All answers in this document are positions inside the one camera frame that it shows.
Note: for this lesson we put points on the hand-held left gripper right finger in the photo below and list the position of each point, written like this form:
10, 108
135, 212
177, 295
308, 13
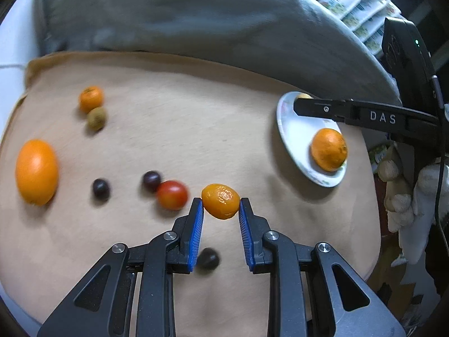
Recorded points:
245, 235

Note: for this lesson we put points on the beige fleece blanket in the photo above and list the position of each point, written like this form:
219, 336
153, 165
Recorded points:
210, 119

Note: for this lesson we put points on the white floral plate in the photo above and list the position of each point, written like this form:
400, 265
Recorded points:
294, 137

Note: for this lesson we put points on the small yellow-green fruit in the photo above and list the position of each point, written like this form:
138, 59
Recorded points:
304, 95
96, 118

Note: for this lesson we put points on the grey pillow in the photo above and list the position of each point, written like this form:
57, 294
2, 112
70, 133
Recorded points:
193, 14

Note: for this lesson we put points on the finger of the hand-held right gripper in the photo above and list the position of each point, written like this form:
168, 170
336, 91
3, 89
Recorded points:
315, 108

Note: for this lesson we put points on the red cherry tomato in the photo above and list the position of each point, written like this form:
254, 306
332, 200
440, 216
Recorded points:
172, 195

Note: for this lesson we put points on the stack of floral tissue packets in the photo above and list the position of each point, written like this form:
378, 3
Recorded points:
357, 3

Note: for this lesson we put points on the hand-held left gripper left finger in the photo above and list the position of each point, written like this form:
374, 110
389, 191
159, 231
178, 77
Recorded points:
197, 231

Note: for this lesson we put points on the small mandarin with stem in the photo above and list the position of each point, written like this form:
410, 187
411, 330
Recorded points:
91, 99

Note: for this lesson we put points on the round mandarin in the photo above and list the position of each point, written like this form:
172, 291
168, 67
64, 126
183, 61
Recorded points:
328, 149

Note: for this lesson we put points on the person's right hand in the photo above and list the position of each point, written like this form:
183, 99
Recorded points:
426, 203

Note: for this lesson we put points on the dark purple grape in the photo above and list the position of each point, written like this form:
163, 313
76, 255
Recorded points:
101, 189
207, 258
151, 179

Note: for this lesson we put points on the orange kumquat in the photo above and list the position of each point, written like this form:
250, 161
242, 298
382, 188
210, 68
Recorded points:
221, 200

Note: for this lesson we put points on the large oval orange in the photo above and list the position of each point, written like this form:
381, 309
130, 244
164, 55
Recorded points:
37, 172

